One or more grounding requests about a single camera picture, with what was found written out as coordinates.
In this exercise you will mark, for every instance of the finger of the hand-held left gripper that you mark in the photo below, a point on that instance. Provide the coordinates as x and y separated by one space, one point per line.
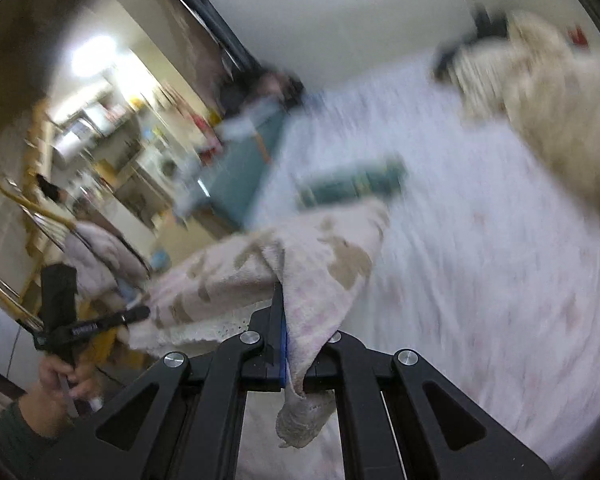
125 317

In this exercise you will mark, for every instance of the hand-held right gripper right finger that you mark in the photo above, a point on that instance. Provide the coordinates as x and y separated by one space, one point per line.
352 360

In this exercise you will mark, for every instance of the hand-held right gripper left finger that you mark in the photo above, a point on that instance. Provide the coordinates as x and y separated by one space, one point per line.
280 355

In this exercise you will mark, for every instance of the pink patterned towel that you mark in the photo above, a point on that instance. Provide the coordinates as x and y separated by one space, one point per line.
325 260

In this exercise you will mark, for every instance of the person's left forearm green sleeve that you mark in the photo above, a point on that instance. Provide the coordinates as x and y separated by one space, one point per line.
15 435

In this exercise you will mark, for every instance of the person's left hand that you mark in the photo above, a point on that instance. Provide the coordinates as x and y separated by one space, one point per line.
55 395

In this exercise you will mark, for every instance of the yellow cloth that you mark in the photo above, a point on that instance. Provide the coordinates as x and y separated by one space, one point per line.
100 350

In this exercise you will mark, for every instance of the pile of pale clothes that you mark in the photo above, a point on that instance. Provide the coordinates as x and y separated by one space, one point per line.
100 255

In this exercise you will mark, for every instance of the wooden rack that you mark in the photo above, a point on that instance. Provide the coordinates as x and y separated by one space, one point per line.
25 210

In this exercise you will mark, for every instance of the white floral bed sheet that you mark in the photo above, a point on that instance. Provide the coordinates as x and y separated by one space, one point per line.
480 285

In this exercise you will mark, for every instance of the teal flat box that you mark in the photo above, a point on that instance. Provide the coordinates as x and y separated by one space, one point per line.
352 182

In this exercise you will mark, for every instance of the teal cabinet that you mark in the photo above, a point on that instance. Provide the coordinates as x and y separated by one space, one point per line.
245 175

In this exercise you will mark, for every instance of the ceiling light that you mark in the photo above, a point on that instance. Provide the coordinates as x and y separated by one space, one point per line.
92 55

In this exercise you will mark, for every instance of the dark bag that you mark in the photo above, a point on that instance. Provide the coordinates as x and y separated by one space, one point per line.
260 85

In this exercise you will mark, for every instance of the cream fluffy blanket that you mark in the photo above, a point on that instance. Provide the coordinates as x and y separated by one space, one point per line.
540 105

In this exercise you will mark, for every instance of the dark object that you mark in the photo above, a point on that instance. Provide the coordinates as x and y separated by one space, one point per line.
460 47

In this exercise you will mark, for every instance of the small red object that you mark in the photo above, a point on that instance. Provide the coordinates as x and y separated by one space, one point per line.
577 36

